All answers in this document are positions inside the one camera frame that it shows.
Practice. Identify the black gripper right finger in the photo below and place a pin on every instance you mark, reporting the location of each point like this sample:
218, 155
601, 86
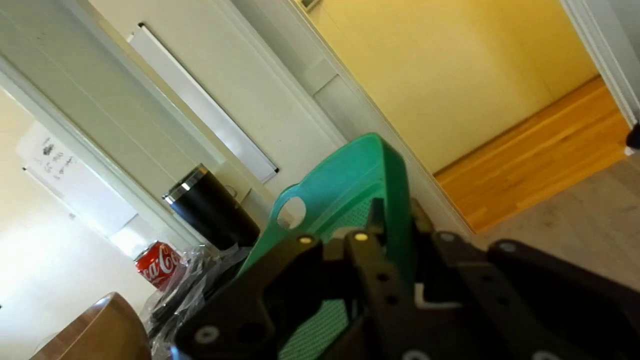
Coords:
385, 327

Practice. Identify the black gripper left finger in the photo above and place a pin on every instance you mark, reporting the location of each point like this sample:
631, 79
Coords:
257, 315

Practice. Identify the green bin lid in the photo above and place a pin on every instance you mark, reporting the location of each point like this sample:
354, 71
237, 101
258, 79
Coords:
336, 196

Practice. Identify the red cola can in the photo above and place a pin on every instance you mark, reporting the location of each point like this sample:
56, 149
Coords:
161, 264

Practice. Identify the black steel tumbler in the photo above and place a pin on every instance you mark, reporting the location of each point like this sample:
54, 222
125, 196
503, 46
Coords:
201, 200

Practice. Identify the wooden bowl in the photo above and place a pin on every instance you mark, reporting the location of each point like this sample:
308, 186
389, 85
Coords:
107, 331

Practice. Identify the white paper on wall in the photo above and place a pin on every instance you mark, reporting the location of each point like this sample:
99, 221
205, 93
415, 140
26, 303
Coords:
72, 183

